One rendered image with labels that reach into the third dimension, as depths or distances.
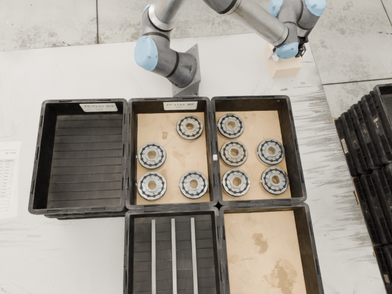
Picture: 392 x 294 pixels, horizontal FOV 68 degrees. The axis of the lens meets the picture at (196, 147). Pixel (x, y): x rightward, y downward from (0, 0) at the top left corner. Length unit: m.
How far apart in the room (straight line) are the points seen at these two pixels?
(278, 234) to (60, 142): 0.86
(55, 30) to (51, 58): 1.09
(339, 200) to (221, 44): 0.89
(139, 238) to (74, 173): 0.34
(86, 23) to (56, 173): 1.65
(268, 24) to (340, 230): 0.84
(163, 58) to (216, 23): 1.42
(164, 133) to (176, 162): 0.12
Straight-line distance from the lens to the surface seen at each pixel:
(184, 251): 1.06
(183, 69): 1.23
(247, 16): 0.97
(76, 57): 1.54
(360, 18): 3.01
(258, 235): 1.09
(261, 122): 1.20
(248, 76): 1.45
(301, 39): 1.34
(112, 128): 1.17
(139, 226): 1.07
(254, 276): 1.09
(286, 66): 1.44
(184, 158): 1.10
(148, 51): 1.16
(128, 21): 2.57
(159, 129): 1.14
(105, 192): 1.11
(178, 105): 1.11
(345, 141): 2.08
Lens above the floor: 1.88
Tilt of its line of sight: 71 degrees down
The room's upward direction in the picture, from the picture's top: 10 degrees clockwise
